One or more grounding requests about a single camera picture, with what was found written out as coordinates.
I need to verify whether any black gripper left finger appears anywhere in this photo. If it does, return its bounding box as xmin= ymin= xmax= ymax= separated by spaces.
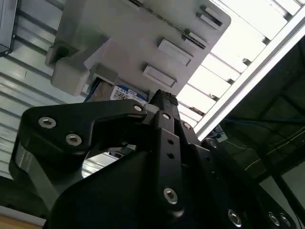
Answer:
xmin=9 ymin=90 xmax=186 ymax=218

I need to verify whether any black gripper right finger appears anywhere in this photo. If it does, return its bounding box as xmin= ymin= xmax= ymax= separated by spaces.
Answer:
xmin=167 ymin=93 xmax=296 ymax=229

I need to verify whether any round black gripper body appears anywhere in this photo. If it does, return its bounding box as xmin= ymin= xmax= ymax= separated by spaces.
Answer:
xmin=44 ymin=149 xmax=226 ymax=229

